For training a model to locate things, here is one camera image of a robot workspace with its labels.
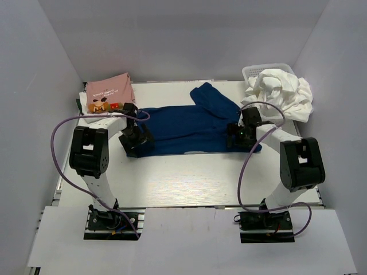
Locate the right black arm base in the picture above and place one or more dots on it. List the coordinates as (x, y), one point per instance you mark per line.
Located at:
(265, 227)

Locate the crumpled white t-shirts pile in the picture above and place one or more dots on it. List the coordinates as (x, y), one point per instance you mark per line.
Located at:
(294, 99)

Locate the folded pink t-shirt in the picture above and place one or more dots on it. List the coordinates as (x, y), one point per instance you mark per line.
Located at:
(110, 94)

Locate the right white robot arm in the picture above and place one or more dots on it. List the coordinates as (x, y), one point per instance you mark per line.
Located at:
(300, 162)

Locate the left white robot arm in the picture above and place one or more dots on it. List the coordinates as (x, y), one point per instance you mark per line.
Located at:
(90, 158)

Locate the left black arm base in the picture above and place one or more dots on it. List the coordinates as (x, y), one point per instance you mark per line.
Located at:
(111, 226)

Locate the white plastic basket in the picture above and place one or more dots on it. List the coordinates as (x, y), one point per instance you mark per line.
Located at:
(269, 78)

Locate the blue t-shirt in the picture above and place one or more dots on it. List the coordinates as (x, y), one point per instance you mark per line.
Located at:
(201, 127)

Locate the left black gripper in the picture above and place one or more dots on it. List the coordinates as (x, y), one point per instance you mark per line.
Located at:
(129, 145)

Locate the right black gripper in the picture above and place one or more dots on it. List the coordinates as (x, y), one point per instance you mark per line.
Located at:
(233, 129)

